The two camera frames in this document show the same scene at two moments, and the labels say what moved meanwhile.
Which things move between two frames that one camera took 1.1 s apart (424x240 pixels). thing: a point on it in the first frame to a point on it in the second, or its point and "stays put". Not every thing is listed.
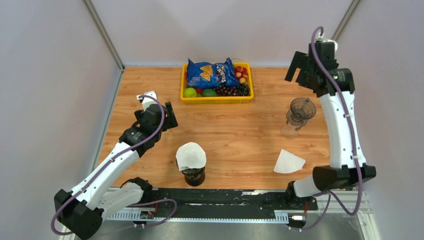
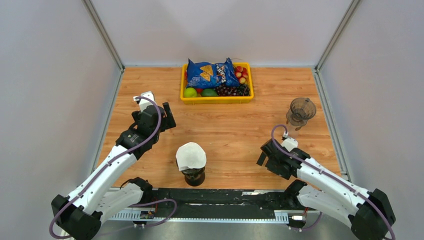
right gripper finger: x=300 y=60 to x=267 y=147
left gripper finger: x=170 y=110 stays put
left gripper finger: x=172 y=122 stays put
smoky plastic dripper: x=301 y=109 stays put
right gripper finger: x=291 y=70 to x=261 y=158
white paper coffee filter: x=190 y=155 stays put
